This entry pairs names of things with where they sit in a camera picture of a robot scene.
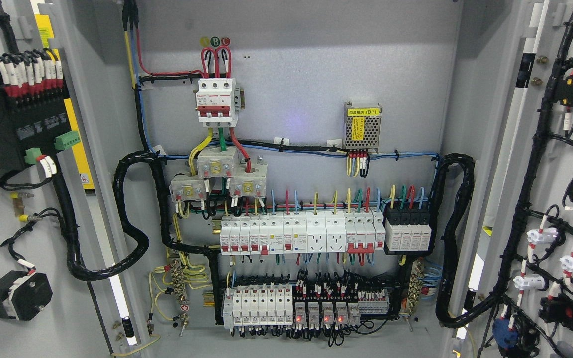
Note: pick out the black white surge protector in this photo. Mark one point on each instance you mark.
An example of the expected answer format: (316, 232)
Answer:
(407, 231)

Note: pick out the white current transformer left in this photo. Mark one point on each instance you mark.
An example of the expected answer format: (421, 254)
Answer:
(186, 188)

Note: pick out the white lower breaker row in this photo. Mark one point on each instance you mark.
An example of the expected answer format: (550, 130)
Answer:
(258, 305)

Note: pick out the white current transformer right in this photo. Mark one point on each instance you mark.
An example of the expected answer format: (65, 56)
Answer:
(249, 184)

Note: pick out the white breaker and socket row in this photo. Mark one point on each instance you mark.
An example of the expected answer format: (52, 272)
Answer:
(305, 232)

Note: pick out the metal mesh power supply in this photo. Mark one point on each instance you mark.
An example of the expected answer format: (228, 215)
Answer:
(362, 126)

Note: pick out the white current transformer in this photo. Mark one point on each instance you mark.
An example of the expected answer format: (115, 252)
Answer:
(186, 188)
(212, 162)
(249, 184)

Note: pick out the red white main breaker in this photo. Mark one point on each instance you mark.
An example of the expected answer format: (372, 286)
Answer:
(218, 102)

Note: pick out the white current transformer upper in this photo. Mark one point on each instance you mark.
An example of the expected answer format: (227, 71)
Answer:
(212, 162)

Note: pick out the relay row with red leds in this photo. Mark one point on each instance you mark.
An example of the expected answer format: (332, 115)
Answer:
(316, 312)

